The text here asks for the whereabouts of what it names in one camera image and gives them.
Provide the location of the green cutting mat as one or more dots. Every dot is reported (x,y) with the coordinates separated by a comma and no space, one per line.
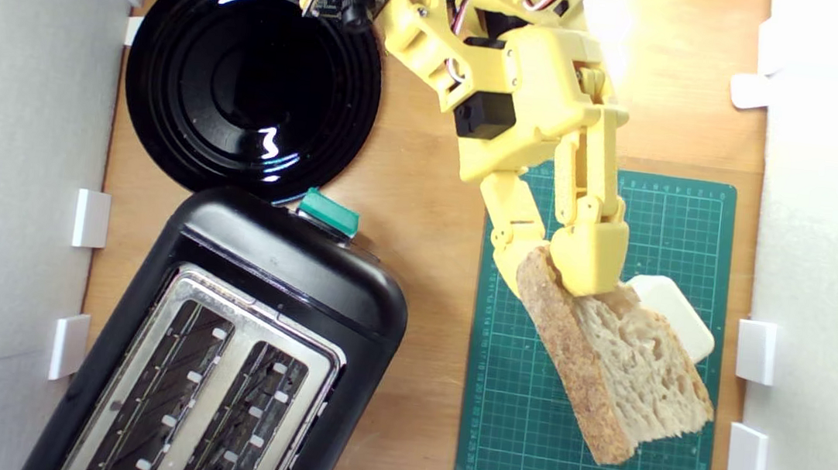
(507,431)

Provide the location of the black plate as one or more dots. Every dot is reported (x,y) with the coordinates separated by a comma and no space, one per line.
(249,77)

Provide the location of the brown bread slice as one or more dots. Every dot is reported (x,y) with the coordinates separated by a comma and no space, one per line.
(630,374)

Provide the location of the white block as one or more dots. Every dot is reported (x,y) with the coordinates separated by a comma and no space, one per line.
(679,317)

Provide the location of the black two-slot toaster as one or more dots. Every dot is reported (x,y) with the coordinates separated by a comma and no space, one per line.
(305,277)

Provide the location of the green toaster lever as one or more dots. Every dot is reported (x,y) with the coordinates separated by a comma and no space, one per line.
(328,214)

